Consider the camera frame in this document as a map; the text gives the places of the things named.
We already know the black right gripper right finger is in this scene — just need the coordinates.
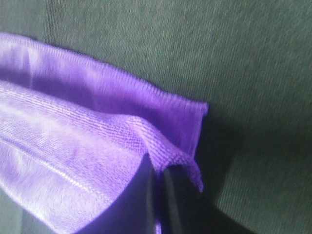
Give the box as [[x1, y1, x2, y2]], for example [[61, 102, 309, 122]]
[[163, 166, 253, 234]]

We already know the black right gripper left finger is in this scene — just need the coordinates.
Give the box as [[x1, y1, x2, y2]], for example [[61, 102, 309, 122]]
[[80, 155, 155, 234]]

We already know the purple microfiber towel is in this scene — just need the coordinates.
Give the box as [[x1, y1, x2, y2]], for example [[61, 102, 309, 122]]
[[0, 33, 208, 234]]

